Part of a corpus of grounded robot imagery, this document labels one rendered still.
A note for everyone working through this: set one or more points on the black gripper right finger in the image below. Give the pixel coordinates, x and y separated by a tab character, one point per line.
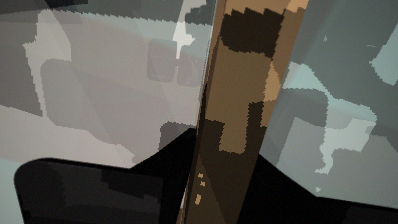
274	198

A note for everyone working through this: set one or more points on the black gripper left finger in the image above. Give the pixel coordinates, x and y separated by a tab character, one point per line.
150	192

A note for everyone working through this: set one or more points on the brown wooden rail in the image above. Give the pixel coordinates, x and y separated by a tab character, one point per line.
250	48

